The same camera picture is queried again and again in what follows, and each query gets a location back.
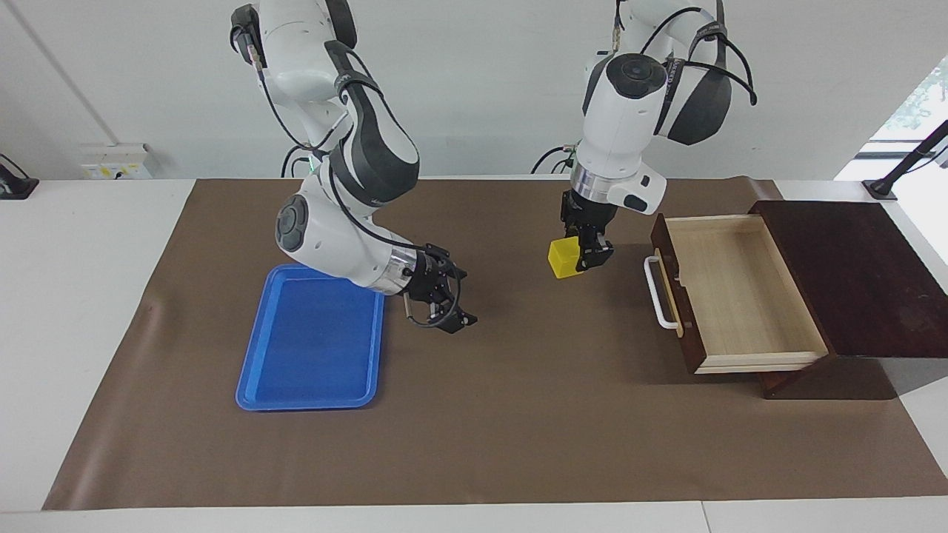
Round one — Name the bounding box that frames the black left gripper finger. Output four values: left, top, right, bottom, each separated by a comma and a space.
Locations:
579, 229, 615, 273

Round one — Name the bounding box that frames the yellow cube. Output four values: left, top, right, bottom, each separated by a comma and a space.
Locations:
548, 237, 586, 280

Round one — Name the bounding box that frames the wooden drawer with white handle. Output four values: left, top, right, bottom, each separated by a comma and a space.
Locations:
644, 213, 830, 375

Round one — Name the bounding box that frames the dark wooden drawer cabinet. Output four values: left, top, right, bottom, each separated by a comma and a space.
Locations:
748, 200, 948, 400

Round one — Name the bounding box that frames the brown table mat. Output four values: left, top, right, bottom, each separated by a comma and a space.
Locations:
42, 176, 948, 512

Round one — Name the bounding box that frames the blue plastic tray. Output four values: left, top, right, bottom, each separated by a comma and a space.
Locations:
236, 264, 386, 412

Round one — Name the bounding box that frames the black stand base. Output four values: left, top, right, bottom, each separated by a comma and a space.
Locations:
0, 153, 39, 201

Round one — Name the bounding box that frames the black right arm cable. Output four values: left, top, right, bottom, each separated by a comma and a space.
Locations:
231, 4, 464, 328

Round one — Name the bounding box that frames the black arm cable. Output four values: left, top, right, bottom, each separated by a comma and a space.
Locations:
613, 0, 758, 104
231, 4, 464, 328

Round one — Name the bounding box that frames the black base cable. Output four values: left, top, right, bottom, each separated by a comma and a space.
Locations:
281, 144, 316, 178
532, 144, 580, 175

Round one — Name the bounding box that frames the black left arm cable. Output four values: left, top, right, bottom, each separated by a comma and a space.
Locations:
613, 0, 758, 104

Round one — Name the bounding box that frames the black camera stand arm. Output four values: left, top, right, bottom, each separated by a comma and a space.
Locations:
861, 118, 948, 202

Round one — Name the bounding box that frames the white wall socket box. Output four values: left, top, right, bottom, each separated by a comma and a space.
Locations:
80, 144, 153, 181

